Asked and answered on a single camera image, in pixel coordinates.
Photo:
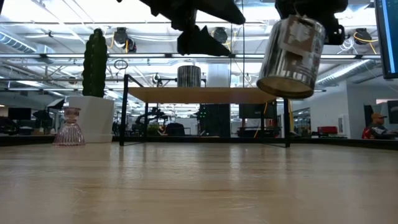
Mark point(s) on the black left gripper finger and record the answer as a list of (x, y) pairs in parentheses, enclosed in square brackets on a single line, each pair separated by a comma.
[(199, 45), (220, 11)]

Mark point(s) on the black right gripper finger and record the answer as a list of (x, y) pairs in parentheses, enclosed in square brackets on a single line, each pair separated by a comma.
[(335, 31)]

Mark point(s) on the ribbed silver candle holder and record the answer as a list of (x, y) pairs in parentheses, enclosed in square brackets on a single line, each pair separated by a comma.
[(189, 76), (289, 68)]

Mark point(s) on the pink ribbed glass candle holder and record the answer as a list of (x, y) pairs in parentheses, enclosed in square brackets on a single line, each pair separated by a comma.
[(69, 133)]

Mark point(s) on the black background robot arm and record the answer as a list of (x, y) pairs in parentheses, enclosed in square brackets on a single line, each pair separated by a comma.
[(149, 118)]

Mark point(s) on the computer monitor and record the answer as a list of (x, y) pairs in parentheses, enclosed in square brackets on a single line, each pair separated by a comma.
[(388, 37)]

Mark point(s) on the black background cabinet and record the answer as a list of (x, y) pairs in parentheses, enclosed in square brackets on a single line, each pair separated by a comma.
[(215, 120)]

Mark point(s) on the red background box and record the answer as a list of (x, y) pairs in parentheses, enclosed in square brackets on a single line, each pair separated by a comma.
[(327, 129)]

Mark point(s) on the green cactus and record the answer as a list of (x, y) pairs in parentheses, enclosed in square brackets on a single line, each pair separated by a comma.
[(94, 62)]

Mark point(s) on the seated person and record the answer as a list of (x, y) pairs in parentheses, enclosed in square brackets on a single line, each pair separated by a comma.
[(377, 127)]

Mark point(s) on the white planter pot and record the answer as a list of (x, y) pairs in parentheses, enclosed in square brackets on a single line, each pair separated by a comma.
[(93, 121)]

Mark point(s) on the dark background monitor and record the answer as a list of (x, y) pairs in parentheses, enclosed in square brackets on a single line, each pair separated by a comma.
[(19, 114)]

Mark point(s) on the wooden shelf with black frame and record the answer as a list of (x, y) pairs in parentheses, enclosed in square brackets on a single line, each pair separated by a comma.
[(199, 96)]

